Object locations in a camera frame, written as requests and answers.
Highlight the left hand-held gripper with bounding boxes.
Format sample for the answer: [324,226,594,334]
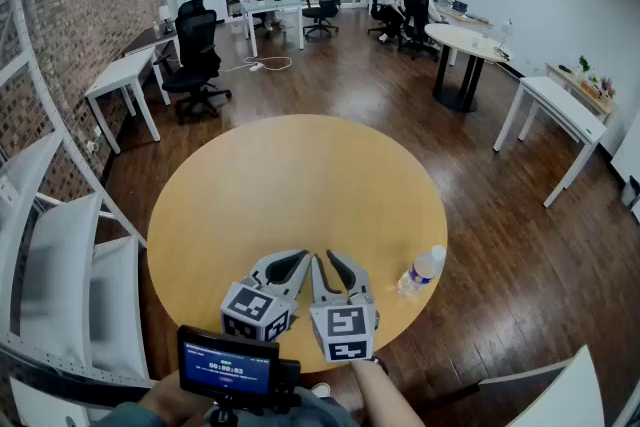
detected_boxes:
[219,248,312,344]

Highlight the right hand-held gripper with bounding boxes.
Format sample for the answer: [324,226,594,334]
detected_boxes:
[308,249,380,364]

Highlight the clear plastic water bottle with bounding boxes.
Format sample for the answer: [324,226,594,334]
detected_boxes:
[397,244,447,300]

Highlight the person's right forearm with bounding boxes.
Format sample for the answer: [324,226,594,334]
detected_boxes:
[349,357,426,427]

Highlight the person's left forearm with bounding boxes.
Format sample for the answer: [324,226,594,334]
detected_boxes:
[137,367,214,427]

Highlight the round wooden table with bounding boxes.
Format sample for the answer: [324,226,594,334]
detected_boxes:
[146,113,450,374]

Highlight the person's blue denim clothing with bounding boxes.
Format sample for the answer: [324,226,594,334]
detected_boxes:
[97,397,361,427]

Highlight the white metal shelving rack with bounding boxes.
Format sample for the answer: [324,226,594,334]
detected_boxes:
[0,0,151,427]

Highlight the white desk with dark edge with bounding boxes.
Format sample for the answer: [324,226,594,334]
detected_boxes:
[477,343,621,427]

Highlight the white rectangular desk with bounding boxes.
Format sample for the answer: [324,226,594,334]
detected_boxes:
[493,75,608,209]
[239,0,306,58]
[83,45,171,155]

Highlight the dark wooden desk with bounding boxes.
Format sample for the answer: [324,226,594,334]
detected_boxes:
[122,25,181,66]

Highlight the pale round table black legs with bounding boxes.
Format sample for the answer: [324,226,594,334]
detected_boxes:
[423,23,514,113]

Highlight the white flat board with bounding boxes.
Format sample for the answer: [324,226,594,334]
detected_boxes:
[9,377,91,427]

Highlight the light wooden side table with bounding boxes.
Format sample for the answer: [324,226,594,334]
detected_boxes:
[544,62,616,124]

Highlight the black monitor mount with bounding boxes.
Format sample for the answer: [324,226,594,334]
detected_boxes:
[207,357,304,427]

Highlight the white power strip with cable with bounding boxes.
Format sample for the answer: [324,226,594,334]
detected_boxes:
[219,55,292,74]

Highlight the long light wall desk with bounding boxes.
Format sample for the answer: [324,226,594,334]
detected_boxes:
[435,0,494,29]

